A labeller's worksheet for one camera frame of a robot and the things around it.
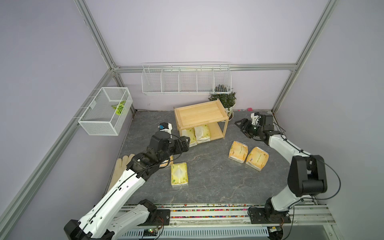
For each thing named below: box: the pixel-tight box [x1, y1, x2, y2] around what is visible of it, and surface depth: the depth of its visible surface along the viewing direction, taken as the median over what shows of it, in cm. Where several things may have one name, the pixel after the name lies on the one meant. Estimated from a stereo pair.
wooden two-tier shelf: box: [173, 99, 230, 141], surface depth 94 cm
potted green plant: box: [208, 91, 237, 121], surface depth 107 cm
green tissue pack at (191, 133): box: [181, 128, 198, 148], surface depth 101 cm
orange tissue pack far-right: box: [245, 146, 270, 172], surface depth 92 cm
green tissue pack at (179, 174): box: [171, 162, 189, 188], surface depth 86 cm
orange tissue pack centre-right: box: [228, 141, 249, 164], surface depth 95 cm
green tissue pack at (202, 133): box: [194, 124, 211, 145], surface depth 101 cm
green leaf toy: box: [111, 100, 126, 116], surface depth 83 cm
